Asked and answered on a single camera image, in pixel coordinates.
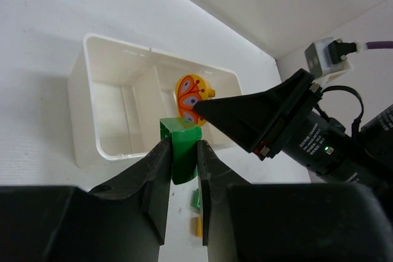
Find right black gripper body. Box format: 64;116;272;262
282;107;392;194

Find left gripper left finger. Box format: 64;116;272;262
89;138;172;245

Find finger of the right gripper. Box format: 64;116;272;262
193;69;322;160

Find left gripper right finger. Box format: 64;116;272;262
197;141;255;247

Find green lego cube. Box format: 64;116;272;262
160;117;202;185

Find yellow butterfly lego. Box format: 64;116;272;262
175;74;216;126

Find small green lego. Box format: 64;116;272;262
191;188;201;212

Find yellow lego brick lower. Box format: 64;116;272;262
190;215;203;237

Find white three-compartment tray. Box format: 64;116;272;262
68;33;242;168

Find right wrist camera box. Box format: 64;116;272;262
305;37;354;86

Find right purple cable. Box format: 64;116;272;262
352;40;393;51

